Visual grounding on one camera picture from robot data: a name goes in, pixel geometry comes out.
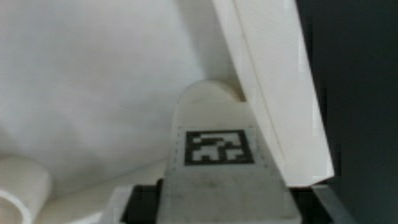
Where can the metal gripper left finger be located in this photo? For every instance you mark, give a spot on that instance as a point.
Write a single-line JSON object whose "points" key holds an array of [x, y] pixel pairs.
{"points": [[132, 207]]}

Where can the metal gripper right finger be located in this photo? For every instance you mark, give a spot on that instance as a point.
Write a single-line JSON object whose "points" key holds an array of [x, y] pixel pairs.
{"points": [[320, 206]]}

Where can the white leg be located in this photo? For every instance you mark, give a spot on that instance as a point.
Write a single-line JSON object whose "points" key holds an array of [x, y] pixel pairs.
{"points": [[223, 184]]}

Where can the white square tabletop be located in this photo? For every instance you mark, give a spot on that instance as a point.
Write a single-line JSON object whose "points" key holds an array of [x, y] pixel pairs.
{"points": [[100, 59]]}

